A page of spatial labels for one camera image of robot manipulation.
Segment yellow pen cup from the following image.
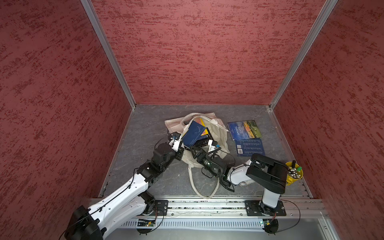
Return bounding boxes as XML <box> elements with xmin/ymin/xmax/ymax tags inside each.
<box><xmin>286</xmin><ymin>161</ymin><xmax>304</xmax><ymax>186</ymax></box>

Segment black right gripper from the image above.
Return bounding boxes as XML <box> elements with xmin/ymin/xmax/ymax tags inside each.
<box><xmin>190</xmin><ymin>144</ymin><xmax>220</xmax><ymax>178</ymax></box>

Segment navy blue book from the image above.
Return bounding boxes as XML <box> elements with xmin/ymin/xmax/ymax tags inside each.
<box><xmin>182</xmin><ymin>120</ymin><xmax>207</xmax><ymax>148</ymax></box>
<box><xmin>235</xmin><ymin>139</ymin><xmax>265</xmax><ymax>157</ymax></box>

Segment aluminium corner post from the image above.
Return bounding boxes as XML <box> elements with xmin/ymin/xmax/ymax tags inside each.
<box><xmin>81</xmin><ymin>0</ymin><xmax>137</xmax><ymax>110</ymax></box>
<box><xmin>269</xmin><ymin>0</ymin><xmax>338</xmax><ymax>113</ymax></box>

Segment beige canvas tote bag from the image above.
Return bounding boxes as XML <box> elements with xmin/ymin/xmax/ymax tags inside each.
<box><xmin>165</xmin><ymin>113</ymin><xmax>229</xmax><ymax>200</ymax></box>

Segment black book yellow characters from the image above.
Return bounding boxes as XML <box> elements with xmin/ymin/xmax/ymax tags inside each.
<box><xmin>190</xmin><ymin>134</ymin><xmax>214</xmax><ymax>150</ymax></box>

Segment right aluminium corner post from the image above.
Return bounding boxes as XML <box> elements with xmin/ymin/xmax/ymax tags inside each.
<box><xmin>269</xmin><ymin>0</ymin><xmax>338</xmax><ymax>113</ymax></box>

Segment circuit board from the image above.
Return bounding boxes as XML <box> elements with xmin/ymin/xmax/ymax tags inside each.
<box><xmin>137</xmin><ymin>219</ymin><xmax>157</xmax><ymax>228</ymax></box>
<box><xmin>263</xmin><ymin>219</ymin><xmax>279</xmax><ymax>235</ymax></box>

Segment crumpled white cloth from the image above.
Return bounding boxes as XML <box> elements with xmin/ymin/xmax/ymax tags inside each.
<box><xmin>239</xmin><ymin>180</ymin><xmax>255</xmax><ymax>187</ymax></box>

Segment yellow spine book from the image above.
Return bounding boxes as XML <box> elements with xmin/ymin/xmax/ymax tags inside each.
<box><xmin>197</xmin><ymin>118</ymin><xmax>208</xmax><ymax>136</ymax></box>

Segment left circuit board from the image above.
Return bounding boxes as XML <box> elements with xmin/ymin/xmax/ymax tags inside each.
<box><xmin>137</xmin><ymin>219</ymin><xmax>157</xmax><ymax>228</ymax></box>

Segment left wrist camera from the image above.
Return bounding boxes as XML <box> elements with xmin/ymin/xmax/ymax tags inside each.
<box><xmin>170</xmin><ymin>132</ymin><xmax>181</xmax><ymax>143</ymax></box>

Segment left aluminium corner post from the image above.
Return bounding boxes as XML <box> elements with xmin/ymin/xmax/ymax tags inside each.
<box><xmin>81</xmin><ymin>0</ymin><xmax>137</xmax><ymax>110</ymax></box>

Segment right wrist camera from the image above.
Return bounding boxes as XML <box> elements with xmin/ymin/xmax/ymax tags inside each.
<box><xmin>208</xmin><ymin>140</ymin><xmax>221</xmax><ymax>153</ymax></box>

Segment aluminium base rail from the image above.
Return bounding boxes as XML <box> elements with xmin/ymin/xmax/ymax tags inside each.
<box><xmin>114</xmin><ymin>197</ymin><xmax>339</xmax><ymax>240</ymax></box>

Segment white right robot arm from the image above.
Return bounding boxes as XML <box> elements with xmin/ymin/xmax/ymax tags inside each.
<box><xmin>191</xmin><ymin>147</ymin><xmax>289</xmax><ymax>216</ymax></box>

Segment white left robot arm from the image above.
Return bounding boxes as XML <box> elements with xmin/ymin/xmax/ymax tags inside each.
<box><xmin>62</xmin><ymin>143</ymin><xmax>185</xmax><ymax>240</ymax></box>

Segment right circuit board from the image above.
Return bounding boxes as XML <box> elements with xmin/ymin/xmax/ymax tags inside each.
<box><xmin>263</xmin><ymin>219</ymin><xmax>279</xmax><ymax>235</ymax></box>

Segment Animal Farm book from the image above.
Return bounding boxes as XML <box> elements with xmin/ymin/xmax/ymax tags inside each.
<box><xmin>228</xmin><ymin>120</ymin><xmax>262</xmax><ymax>141</ymax></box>

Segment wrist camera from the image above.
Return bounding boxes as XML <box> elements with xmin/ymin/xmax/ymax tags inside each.
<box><xmin>208</xmin><ymin>140</ymin><xmax>221</xmax><ymax>153</ymax></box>
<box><xmin>170</xmin><ymin>132</ymin><xmax>181</xmax><ymax>143</ymax></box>

